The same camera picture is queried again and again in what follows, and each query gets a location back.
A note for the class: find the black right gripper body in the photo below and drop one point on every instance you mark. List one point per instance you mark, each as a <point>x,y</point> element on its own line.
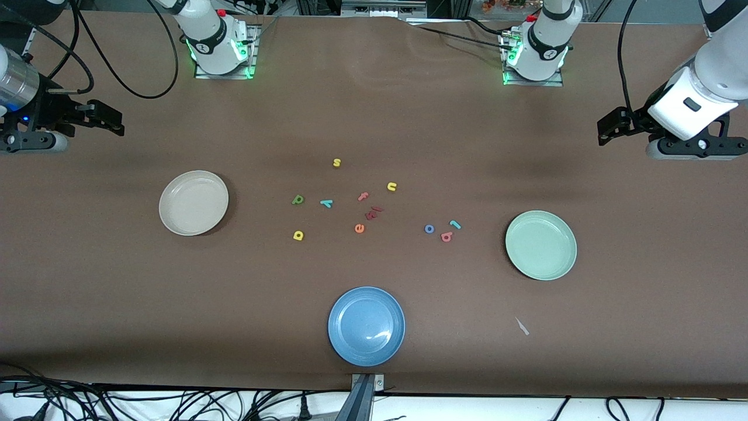
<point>51,109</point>

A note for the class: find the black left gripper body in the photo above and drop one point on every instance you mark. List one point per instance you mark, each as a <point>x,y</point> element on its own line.
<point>638,120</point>

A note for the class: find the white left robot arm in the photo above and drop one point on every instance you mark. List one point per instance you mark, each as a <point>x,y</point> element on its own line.
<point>546,41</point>

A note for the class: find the beige brown plate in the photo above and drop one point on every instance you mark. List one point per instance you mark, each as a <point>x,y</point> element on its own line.
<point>193,203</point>

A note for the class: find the pale green plate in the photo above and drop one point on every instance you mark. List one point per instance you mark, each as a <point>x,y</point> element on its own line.
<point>541,245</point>

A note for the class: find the orange decoration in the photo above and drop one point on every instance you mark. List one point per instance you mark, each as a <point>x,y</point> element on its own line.
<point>502,4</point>

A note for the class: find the brown table cover sheet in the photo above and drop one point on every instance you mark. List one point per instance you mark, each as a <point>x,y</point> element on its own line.
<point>117,292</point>

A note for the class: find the small white paper scrap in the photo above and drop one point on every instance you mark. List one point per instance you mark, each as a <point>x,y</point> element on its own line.
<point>522,326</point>

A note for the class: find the blue plate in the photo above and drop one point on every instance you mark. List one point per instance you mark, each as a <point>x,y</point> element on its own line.
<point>366,326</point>

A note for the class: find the black power plug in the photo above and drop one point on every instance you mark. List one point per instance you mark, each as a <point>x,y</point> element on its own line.
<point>304,407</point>

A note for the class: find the grey metal table clamp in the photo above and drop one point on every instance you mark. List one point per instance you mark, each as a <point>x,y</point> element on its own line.
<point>362,397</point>

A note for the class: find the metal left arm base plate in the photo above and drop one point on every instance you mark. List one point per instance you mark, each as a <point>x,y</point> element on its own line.
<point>532,83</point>

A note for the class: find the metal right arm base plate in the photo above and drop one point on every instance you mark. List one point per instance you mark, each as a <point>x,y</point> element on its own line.
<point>225,76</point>

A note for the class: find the grey metal bracket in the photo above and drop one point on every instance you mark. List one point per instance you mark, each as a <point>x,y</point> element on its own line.
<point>380,9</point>

